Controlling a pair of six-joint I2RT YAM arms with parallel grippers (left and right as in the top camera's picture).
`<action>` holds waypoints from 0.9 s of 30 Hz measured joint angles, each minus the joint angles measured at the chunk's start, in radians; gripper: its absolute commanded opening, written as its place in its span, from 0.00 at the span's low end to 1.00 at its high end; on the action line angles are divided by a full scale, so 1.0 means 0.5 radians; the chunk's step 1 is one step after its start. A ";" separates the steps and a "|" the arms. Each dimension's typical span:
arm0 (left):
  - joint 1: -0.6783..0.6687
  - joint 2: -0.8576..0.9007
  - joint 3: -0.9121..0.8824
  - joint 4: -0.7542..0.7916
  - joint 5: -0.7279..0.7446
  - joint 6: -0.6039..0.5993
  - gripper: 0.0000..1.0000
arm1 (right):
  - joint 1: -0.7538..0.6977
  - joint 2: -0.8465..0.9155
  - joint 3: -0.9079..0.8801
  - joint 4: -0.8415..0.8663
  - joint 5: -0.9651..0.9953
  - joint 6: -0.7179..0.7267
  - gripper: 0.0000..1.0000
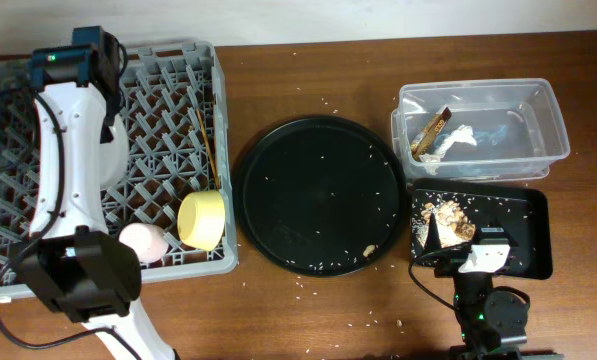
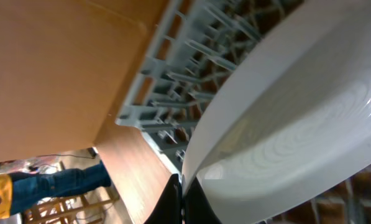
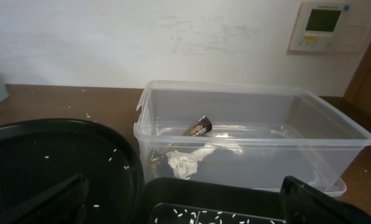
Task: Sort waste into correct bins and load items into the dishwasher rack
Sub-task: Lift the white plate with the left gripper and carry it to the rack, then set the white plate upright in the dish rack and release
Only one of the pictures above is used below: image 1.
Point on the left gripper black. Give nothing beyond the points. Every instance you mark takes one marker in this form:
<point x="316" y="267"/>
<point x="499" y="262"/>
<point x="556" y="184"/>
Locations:
<point x="110" y="137"/>

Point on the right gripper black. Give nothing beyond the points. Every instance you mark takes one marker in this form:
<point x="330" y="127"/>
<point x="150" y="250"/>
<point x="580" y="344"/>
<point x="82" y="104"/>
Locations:
<point x="450" y="264"/>

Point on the grey round plate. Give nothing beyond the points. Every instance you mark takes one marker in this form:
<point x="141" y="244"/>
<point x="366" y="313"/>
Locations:
<point x="113" y="153"/>

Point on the gold brown snack wrapper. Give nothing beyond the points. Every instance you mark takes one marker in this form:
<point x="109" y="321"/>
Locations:
<point x="426" y="137"/>

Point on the yellow plastic bowl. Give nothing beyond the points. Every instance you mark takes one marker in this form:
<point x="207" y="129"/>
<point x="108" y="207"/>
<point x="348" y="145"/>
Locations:
<point x="201" y="220"/>

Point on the pink plastic cup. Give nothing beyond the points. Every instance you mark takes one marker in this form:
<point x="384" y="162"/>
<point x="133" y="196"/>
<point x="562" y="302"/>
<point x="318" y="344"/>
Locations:
<point x="147" y="241"/>

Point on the white tissue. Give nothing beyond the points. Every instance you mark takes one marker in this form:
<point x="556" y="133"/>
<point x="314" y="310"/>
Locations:
<point x="463" y="134"/>

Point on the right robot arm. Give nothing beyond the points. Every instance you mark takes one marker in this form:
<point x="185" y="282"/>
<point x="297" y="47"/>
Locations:
<point x="492" y="318"/>

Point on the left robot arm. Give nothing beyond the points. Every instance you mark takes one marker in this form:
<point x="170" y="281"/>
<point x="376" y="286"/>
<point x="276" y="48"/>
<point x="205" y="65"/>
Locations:
<point x="72" y="264"/>

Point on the black rectangular waste tray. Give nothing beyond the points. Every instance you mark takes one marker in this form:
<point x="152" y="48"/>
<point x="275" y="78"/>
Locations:
<point x="523" y="211"/>

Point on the clear plastic waste bin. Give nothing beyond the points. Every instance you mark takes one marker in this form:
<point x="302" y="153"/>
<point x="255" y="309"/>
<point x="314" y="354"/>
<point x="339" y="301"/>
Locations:
<point x="517" y="126"/>

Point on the grey plastic dishwasher rack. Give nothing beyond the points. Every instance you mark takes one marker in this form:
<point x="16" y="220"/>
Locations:
<point x="175" y="115"/>

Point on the brown food scraps pile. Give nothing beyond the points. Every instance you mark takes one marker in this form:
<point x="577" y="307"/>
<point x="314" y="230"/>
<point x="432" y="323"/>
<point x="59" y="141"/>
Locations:
<point x="453" y="225"/>

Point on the peanut on round tray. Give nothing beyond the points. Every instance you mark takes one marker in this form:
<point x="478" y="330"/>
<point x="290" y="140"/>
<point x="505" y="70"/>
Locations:
<point x="369" y="250"/>

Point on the round black serving tray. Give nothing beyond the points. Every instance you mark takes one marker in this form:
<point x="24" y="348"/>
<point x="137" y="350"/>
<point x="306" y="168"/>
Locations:
<point x="311" y="194"/>

